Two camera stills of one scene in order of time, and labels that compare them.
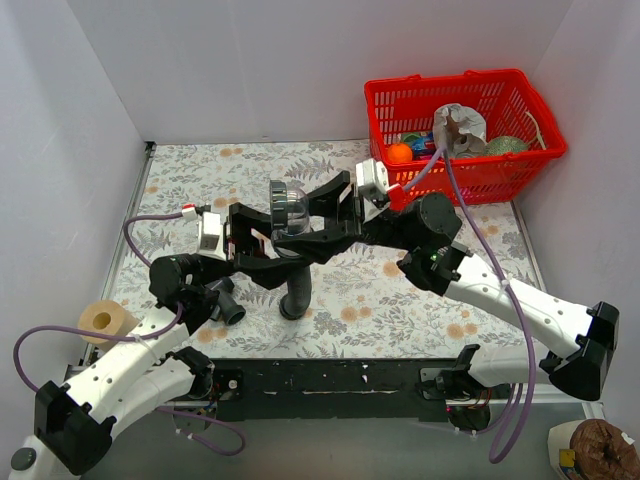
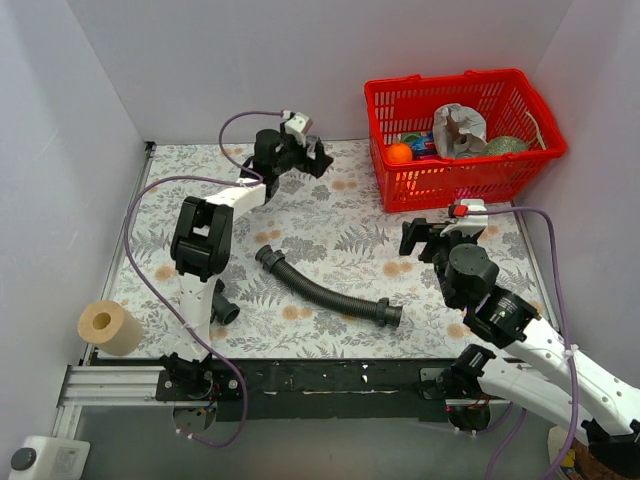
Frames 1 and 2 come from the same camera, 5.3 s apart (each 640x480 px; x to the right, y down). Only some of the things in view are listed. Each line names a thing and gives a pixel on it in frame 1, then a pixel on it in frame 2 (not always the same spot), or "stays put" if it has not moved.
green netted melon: x=507 y=144 stays put
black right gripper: x=347 y=209 to x=430 y=240
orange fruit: x=399 y=153 stays put
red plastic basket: x=409 y=103 stays put
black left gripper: x=232 y=232 to x=310 y=157
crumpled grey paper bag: x=460 y=129 stays put
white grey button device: x=32 y=461 stays put
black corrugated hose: x=297 y=300 to x=381 y=311
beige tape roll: x=107 y=317 stays put
